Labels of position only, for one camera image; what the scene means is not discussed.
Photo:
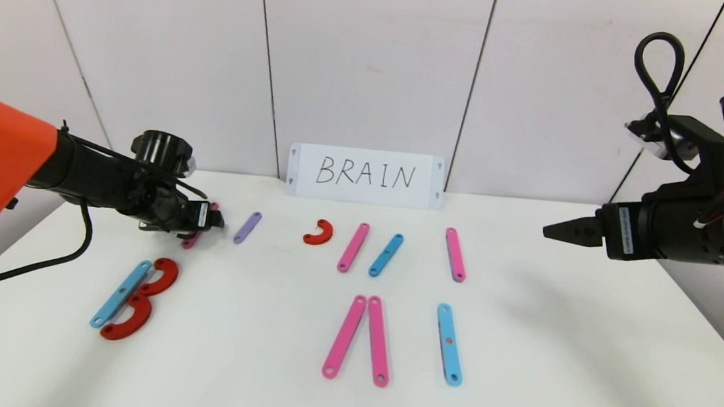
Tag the pink plastic bar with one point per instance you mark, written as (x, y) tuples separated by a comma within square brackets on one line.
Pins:
[(353, 247), (455, 254), (378, 342), (189, 241), (345, 336)]

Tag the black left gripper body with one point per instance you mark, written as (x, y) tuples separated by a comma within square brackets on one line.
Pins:
[(203, 217)]

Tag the red curved plastic piece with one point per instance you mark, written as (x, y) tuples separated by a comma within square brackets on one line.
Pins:
[(167, 277), (136, 323)]

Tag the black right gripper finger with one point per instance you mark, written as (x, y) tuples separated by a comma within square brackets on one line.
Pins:
[(591, 221), (575, 235)]

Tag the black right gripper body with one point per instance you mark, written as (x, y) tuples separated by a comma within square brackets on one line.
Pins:
[(620, 231)]

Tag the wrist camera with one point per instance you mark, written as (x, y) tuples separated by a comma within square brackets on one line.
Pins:
[(689, 137), (190, 167)]

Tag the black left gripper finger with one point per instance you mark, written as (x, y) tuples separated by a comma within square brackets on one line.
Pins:
[(216, 222), (216, 212)]

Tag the short purple plastic bar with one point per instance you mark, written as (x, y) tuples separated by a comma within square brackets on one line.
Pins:
[(247, 227)]

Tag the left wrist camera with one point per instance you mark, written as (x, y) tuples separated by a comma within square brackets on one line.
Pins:
[(190, 167)]

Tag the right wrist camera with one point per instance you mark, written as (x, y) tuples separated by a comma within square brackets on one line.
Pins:
[(689, 137)]

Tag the small red curved piece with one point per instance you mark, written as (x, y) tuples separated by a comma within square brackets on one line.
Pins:
[(324, 236)]

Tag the blue bar with orange dot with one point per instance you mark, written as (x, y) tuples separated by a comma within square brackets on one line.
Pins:
[(449, 352)]

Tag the white sign reading BRAIN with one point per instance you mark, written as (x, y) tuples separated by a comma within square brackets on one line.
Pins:
[(364, 176)]

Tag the blue plastic bar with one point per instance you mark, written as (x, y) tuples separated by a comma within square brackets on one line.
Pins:
[(121, 294), (386, 255)]

